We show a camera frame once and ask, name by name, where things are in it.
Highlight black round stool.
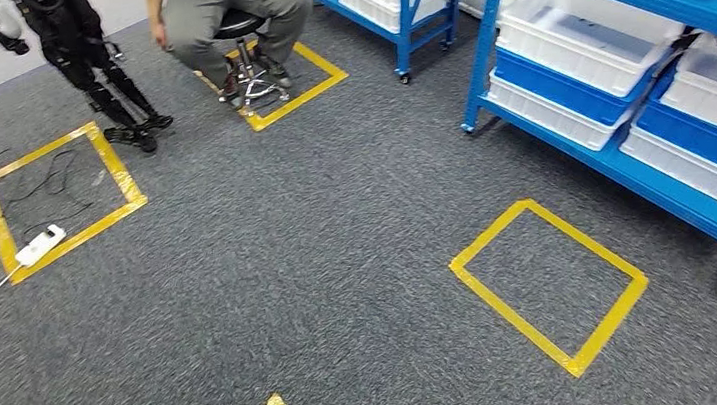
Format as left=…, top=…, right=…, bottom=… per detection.
left=208, top=3, right=295, bottom=121

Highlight person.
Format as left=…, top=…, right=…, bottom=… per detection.
left=145, top=0, right=325, bottom=120

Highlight white power strip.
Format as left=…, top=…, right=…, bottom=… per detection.
left=11, top=222, right=71, bottom=271

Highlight black humanoid robot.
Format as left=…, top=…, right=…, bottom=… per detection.
left=0, top=0, right=178, bottom=171

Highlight black floor cables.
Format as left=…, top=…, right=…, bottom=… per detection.
left=0, top=138, right=100, bottom=241

